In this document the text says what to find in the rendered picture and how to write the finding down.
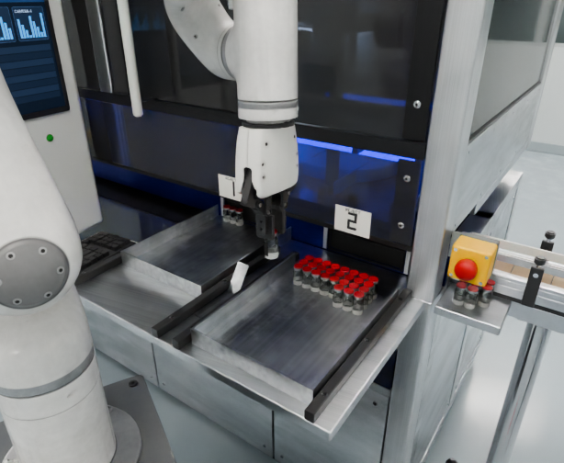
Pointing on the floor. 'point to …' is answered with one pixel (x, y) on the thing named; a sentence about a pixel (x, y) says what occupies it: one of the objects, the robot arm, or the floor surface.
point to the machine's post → (437, 208)
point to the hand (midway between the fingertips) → (270, 222)
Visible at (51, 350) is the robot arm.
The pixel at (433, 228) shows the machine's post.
